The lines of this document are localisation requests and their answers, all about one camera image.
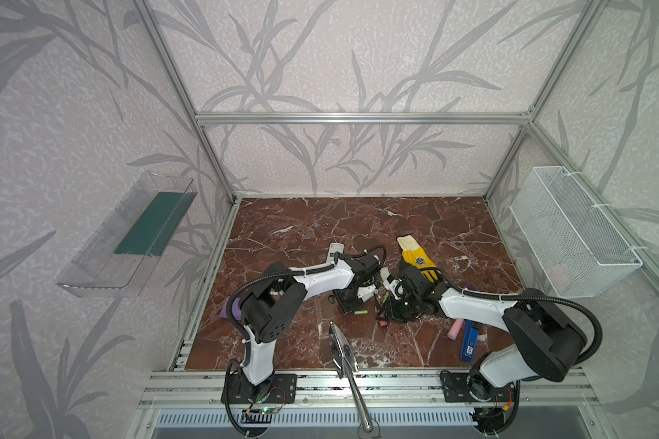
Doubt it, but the red white remote control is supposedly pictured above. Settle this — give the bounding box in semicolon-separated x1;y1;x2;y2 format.
327;243;344;261

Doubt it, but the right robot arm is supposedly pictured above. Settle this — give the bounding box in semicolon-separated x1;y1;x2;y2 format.
378;265;603;393

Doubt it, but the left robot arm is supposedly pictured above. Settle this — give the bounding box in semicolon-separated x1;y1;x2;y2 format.
225;246;386;386

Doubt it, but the yellow black work glove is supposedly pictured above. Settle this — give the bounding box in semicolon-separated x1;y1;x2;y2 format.
396;235;439;283

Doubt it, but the blue lighter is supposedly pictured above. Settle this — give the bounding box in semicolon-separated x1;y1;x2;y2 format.
461;320;481;362

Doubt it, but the metal trowel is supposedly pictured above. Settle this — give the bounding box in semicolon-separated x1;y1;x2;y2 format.
329;322;375;433

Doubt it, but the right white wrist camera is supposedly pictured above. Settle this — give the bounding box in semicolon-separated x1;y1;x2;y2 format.
380;267;400;293

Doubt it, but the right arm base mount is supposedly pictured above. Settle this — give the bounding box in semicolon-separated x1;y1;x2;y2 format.
439;369;515;405

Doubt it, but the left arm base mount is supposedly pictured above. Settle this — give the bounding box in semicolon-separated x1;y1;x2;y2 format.
221;373;298;404

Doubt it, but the purple toy shovel pink handle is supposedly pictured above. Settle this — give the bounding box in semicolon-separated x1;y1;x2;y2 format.
220;298;238;319

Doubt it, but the white wire wall basket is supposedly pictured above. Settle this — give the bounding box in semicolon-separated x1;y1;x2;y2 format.
510;166;643;299

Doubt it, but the clear plastic wall shelf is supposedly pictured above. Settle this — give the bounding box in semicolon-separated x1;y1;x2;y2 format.
56;171;198;298

